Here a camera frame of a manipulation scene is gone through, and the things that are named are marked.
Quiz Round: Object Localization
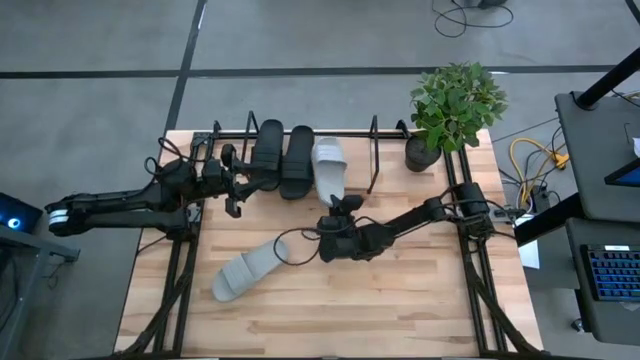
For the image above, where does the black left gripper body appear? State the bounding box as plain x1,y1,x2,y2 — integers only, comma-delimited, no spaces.
199,157,240,201

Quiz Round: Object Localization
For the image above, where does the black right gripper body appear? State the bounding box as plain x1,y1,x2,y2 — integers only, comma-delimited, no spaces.
317,213,397,265

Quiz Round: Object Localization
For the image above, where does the grey slide sandal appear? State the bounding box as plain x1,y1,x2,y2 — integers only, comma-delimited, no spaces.
310,136,349,207
211,238,290,303

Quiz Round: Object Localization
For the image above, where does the black slide sandal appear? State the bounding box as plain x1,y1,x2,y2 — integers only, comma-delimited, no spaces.
249,118,285,192
278,124,316,201

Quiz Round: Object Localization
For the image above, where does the green potted plant black pot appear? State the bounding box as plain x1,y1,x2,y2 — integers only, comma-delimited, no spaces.
403,61,510,174

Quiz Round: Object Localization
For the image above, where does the black power strip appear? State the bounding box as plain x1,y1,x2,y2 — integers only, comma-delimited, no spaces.
487,206,527,225

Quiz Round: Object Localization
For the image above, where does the white paper sheet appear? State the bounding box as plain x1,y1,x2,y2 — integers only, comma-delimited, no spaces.
518,214,542,270

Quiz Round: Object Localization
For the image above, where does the black desk support bar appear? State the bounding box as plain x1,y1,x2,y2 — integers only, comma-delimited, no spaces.
513,192,585,247

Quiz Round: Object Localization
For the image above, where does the dark grey side table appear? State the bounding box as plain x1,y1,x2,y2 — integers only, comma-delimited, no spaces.
0,224,81,360

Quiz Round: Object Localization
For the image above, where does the black computer blue light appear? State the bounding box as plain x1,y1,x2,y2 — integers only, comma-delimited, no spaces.
0,192,44,235

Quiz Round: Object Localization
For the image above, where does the grey desk top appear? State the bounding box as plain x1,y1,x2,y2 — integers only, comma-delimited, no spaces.
564,217,640,347
553,91,640,224

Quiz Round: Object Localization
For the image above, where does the backlit black keyboard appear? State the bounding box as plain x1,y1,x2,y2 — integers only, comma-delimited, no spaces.
579,243,640,302

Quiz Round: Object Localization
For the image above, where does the black tablet screen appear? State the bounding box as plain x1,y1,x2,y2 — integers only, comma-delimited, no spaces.
603,158,640,189

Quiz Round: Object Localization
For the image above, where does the black monitor pole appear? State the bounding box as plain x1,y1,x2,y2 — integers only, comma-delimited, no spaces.
573,47,640,110

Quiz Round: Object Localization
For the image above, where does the black aluminium rig frame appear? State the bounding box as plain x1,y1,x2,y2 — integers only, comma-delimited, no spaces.
112,119,546,360

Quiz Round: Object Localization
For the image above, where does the wooden shelf black metal frame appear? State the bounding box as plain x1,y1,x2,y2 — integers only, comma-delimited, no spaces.
241,109,382,196

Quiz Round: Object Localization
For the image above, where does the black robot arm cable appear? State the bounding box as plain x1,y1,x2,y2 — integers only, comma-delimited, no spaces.
143,136,211,177
272,215,384,267

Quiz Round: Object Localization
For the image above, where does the yellow cable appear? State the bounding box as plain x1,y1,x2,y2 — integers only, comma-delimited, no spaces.
508,137,571,207

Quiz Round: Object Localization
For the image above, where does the black floor cable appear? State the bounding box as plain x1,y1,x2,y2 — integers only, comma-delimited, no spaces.
432,0,515,39

